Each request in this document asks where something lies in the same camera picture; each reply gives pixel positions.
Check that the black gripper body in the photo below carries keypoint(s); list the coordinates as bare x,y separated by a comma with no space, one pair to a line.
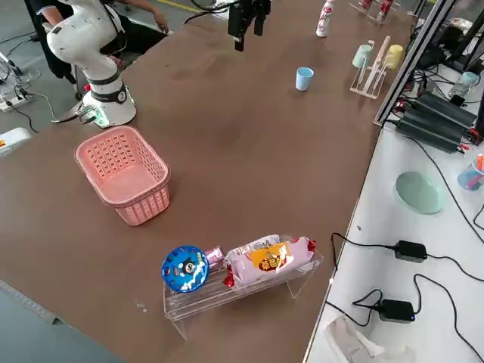
249,9

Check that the white juice bottle red label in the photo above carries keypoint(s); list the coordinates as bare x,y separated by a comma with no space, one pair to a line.
326,20

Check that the blue ceramic cup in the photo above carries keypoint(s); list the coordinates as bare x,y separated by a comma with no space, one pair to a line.
304,79

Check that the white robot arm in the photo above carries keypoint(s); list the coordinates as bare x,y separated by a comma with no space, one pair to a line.
83,38

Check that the pale green cup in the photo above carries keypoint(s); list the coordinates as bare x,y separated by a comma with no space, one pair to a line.
363,56

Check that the red cola bottle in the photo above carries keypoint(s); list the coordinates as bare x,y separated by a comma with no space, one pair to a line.
385,7
367,3

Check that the yellow cup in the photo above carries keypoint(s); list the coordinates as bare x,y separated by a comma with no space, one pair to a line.
393,56

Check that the clear acrylic bottle shelf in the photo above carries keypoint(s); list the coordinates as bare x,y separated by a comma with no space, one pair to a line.
397,17

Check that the clear plastic bottle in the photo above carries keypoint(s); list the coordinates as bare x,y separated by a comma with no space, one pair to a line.
465,85

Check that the clear pen cup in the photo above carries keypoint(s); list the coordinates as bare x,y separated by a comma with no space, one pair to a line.
470,177

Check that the person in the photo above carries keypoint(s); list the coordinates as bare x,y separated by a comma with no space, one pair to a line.
136,34

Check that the wooden rolling pin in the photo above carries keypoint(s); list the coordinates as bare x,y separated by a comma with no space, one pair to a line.
382,56

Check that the pink plastic basket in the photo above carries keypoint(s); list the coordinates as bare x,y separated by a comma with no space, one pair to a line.
125,177

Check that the black power supply unit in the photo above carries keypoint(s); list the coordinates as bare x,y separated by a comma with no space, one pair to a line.
431,132
442,109

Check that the purple snack packet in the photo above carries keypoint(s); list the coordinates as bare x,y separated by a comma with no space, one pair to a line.
215,257

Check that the pink snack packet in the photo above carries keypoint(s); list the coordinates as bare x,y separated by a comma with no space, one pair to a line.
264,264

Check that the pale green bowl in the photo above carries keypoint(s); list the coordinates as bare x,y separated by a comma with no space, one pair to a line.
419,193

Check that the white power strip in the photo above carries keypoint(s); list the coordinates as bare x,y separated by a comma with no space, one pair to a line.
15,102

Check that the blue round snack tub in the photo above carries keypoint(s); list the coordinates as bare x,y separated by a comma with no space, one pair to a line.
185,269

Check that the white control box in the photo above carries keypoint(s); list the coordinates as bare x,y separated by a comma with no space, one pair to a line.
13,141

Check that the clear acrylic snack shelf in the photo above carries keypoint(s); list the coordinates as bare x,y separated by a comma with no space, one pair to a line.
234,295

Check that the black power adapter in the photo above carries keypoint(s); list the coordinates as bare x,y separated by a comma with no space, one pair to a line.
410,251
397,311

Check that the crumpled clear plastic bag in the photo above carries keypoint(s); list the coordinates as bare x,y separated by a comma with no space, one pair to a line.
359,340

